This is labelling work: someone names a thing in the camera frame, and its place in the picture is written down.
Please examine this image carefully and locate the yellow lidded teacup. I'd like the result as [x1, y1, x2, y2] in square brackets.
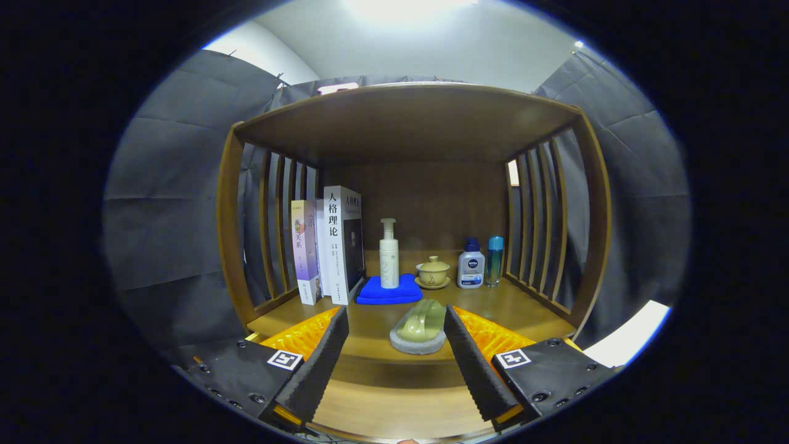
[415, 255, 451, 290]

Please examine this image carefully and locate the wooden countertop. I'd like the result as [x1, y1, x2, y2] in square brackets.
[247, 250, 577, 364]

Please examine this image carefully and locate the white pump bottle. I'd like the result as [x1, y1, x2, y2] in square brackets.
[379, 218, 400, 289]

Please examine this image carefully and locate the thin white book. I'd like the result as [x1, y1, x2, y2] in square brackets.
[314, 199, 330, 297]

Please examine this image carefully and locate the purple book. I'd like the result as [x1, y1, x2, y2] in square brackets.
[291, 199, 322, 306]

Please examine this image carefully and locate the black backdrop cloth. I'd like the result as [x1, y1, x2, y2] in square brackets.
[104, 46, 691, 371]

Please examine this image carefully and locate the white bottle with blue cap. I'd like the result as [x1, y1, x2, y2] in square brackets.
[457, 237, 486, 290]

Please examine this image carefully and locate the brown wooden drawer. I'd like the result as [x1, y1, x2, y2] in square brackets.
[245, 332, 586, 443]

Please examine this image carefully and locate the green scrub brush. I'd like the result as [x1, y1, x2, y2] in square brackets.
[389, 298, 448, 356]

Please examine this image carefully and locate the blue folded cloth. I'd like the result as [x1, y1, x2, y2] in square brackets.
[356, 274, 424, 305]

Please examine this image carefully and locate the white side cabinet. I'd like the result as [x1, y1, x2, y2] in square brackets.
[583, 300, 671, 369]

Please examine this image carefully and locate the teal bottle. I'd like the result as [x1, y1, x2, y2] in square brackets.
[485, 236, 504, 288]

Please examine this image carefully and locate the thick white book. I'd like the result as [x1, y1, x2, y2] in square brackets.
[323, 186, 366, 306]

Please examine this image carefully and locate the brown wooden cabinet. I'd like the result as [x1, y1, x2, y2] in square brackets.
[216, 83, 612, 346]

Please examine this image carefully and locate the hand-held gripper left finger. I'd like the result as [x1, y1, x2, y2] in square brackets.
[176, 306, 350, 429]

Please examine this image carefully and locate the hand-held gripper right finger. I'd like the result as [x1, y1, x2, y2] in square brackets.
[444, 305, 623, 432]

